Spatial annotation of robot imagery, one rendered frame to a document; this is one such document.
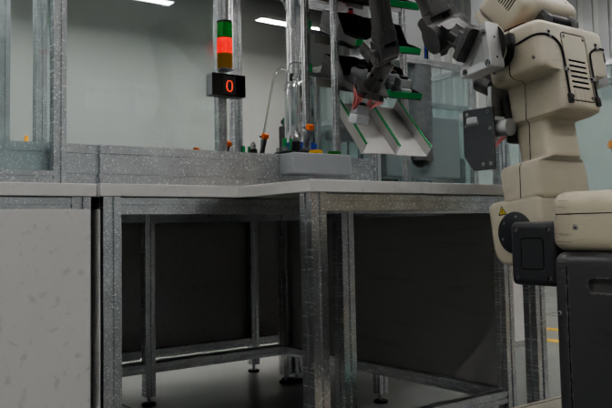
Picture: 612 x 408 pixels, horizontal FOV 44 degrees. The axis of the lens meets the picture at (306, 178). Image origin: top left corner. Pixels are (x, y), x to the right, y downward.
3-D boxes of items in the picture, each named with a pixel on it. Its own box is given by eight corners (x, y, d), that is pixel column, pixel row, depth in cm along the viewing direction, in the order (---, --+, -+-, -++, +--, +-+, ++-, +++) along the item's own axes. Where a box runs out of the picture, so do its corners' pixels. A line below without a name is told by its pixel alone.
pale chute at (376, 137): (394, 155, 253) (400, 144, 250) (361, 153, 247) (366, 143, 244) (362, 105, 272) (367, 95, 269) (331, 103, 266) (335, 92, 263)
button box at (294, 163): (351, 175, 222) (351, 154, 223) (293, 173, 210) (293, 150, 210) (336, 177, 228) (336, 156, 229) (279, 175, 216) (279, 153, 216)
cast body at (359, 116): (368, 126, 242) (372, 104, 242) (355, 123, 241) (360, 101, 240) (357, 124, 250) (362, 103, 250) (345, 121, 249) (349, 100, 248)
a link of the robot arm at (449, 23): (452, 32, 185) (469, 25, 187) (427, 15, 192) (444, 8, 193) (451, 63, 191) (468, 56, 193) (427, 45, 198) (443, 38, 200)
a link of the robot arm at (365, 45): (376, 56, 224) (400, 45, 226) (355, 31, 229) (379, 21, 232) (372, 82, 234) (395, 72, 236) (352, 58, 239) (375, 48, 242)
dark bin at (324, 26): (388, 50, 257) (392, 28, 254) (354, 46, 251) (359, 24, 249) (350, 33, 280) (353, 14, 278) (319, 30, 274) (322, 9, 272)
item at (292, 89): (321, 143, 341) (320, 60, 344) (296, 141, 333) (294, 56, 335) (303, 146, 352) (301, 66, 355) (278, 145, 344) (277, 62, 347)
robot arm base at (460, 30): (471, 27, 178) (504, 35, 185) (449, 14, 183) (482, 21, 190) (454, 61, 181) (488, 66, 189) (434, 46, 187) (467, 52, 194)
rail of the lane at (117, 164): (374, 190, 237) (373, 156, 237) (100, 185, 184) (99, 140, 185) (362, 191, 241) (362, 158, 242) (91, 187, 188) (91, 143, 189)
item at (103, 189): (514, 200, 265) (514, 191, 265) (100, 196, 175) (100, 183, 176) (284, 212, 378) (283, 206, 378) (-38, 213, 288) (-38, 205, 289)
